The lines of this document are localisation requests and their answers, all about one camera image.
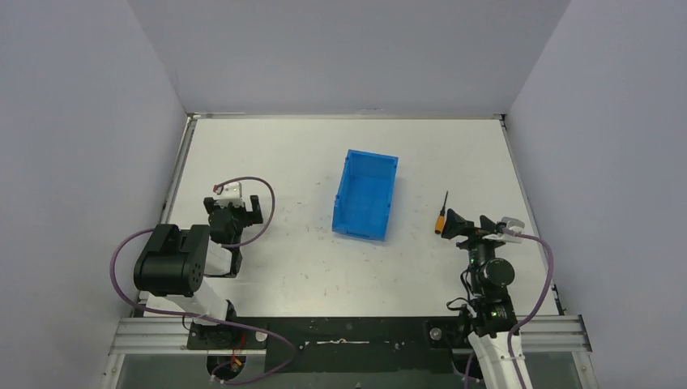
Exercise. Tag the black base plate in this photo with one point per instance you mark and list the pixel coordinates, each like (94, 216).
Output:
(437, 344)

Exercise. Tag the orange handled screwdriver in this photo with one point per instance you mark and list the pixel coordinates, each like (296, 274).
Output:
(441, 218)

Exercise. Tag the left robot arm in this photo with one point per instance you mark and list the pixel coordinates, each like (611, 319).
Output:
(176, 264)

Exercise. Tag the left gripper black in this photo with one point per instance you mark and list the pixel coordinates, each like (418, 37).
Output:
(236, 210)

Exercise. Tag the aluminium frame rail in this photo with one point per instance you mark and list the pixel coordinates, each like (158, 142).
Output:
(167, 335)

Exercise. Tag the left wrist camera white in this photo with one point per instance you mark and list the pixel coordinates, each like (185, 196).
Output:
(228, 193)

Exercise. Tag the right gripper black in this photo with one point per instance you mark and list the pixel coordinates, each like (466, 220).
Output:
(475, 235)

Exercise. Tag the blue plastic bin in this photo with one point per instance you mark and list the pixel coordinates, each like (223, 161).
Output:
(364, 197)

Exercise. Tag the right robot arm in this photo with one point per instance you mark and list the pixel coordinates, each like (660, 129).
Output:
(489, 312)

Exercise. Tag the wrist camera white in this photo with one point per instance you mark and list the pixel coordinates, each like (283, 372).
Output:
(507, 230)
(228, 193)

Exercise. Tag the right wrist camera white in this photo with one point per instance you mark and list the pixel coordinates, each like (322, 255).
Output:
(507, 230)

